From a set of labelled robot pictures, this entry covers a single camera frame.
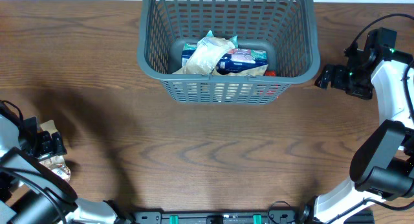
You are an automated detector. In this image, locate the beige clear pouch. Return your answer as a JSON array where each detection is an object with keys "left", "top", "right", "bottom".
[{"left": 175, "top": 36, "right": 238, "bottom": 75}]

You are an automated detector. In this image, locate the blue tissue pack box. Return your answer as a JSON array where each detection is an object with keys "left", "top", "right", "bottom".
[{"left": 182, "top": 43, "right": 268, "bottom": 68}]

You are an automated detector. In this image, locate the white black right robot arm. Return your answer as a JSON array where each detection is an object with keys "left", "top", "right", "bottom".
[{"left": 295, "top": 28, "right": 413, "bottom": 223}]

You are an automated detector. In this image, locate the teal snack wrapper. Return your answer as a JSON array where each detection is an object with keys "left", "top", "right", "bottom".
[{"left": 206, "top": 30, "right": 239, "bottom": 48}]

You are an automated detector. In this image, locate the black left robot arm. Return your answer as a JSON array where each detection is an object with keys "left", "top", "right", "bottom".
[{"left": 1, "top": 100, "right": 135, "bottom": 223}]

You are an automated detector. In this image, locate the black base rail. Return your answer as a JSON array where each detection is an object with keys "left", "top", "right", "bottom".
[{"left": 133, "top": 208, "right": 299, "bottom": 224}]

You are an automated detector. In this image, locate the red snack bar package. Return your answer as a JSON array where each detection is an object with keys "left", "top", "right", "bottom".
[{"left": 264, "top": 71, "right": 279, "bottom": 95}]

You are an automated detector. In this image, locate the grey plastic lattice basket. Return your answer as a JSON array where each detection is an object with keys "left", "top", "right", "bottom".
[{"left": 137, "top": 0, "right": 320, "bottom": 104}]

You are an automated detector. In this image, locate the white brown treat pouch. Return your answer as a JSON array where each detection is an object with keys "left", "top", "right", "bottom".
[{"left": 40, "top": 120, "right": 71, "bottom": 182}]

